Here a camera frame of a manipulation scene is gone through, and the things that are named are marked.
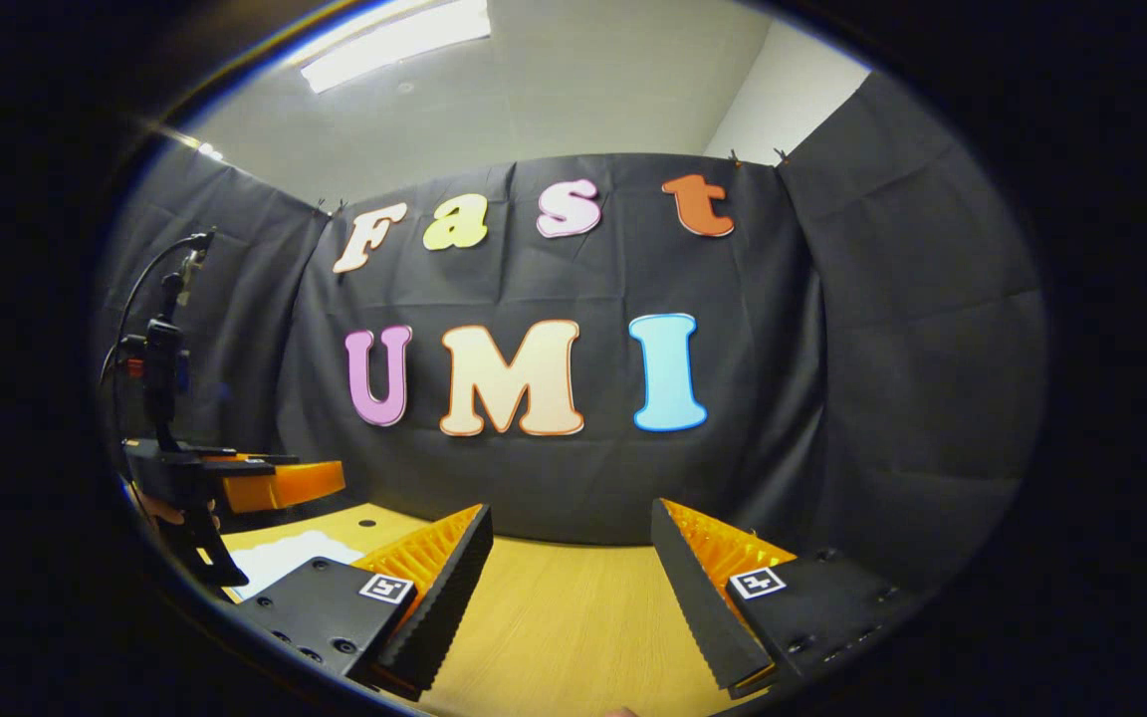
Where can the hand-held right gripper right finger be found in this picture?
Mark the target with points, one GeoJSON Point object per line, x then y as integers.
{"type": "Point", "coordinates": [698, 607]}

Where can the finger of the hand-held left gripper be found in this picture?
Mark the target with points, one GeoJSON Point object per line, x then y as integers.
{"type": "Point", "coordinates": [285, 485]}

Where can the light blue suitcase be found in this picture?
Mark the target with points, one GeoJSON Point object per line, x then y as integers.
{"type": "Point", "coordinates": [285, 558]}

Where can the ceiling light panel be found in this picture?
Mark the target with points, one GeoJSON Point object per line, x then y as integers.
{"type": "Point", "coordinates": [394, 40]}

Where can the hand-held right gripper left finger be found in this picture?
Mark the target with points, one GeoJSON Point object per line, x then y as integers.
{"type": "Point", "coordinates": [454, 597]}

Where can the black backdrop cloth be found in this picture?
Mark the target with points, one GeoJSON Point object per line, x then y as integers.
{"type": "Point", "coordinates": [583, 279]}

